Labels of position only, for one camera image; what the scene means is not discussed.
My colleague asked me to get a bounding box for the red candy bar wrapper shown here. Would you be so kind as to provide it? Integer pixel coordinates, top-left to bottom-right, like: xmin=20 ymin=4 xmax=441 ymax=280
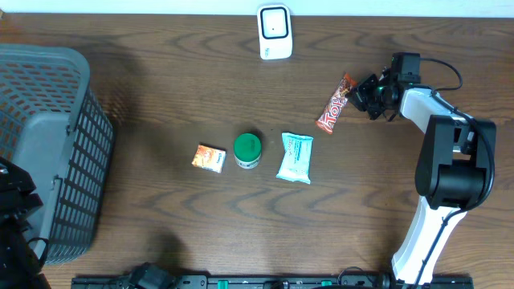
xmin=316 ymin=72 xmax=357 ymax=135

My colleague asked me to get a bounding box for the teal wipes packet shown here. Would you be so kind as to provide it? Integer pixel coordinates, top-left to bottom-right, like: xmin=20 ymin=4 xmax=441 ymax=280
xmin=276 ymin=132 xmax=313 ymax=185

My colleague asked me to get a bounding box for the green lid jar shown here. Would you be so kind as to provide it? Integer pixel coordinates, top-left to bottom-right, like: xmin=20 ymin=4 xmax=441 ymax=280
xmin=234 ymin=133 xmax=262 ymax=169

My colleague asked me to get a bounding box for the orange small box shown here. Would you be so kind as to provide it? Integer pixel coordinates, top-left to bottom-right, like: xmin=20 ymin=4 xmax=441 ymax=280
xmin=192 ymin=144 xmax=226 ymax=173

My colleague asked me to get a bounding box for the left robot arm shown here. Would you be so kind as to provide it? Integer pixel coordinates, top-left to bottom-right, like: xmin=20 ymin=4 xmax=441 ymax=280
xmin=1 ymin=158 xmax=177 ymax=289

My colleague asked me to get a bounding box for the white barcode scanner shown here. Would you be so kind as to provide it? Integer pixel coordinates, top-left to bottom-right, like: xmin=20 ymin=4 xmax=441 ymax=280
xmin=257 ymin=4 xmax=293 ymax=60

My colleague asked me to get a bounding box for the grey plastic basket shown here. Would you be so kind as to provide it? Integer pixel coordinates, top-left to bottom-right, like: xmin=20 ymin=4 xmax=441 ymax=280
xmin=1 ymin=44 xmax=115 ymax=264

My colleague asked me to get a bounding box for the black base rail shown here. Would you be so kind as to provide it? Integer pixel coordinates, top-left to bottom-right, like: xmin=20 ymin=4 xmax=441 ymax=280
xmin=71 ymin=274 xmax=475 ymax=289

